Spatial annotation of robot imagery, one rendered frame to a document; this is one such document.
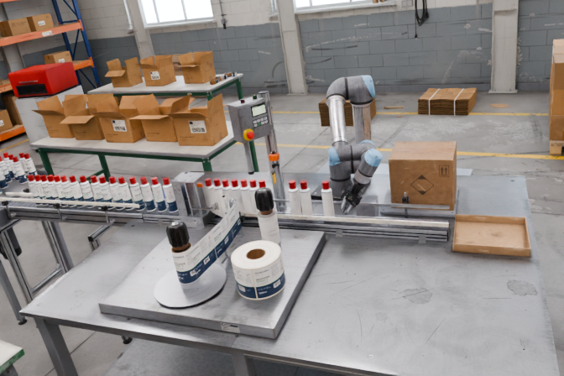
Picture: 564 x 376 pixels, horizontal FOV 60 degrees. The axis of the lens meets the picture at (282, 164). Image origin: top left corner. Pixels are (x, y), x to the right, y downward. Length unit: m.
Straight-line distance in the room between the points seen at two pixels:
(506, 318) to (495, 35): 5.77
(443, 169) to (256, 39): 6.53
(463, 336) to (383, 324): 0.27
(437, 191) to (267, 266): 0.98
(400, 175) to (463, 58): 5.18
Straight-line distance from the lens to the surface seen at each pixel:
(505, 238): 2.35
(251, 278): 1.92
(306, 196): 2.37
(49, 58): 10.03
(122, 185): 2.92
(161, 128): 4.39
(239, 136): 2.40
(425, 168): 2.42
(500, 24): 7.34
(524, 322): 1.93
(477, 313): 1.94
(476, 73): 7.55
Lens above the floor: 2.06
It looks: 22 degrees down
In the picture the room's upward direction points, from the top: 9 degrees counter-clockwise
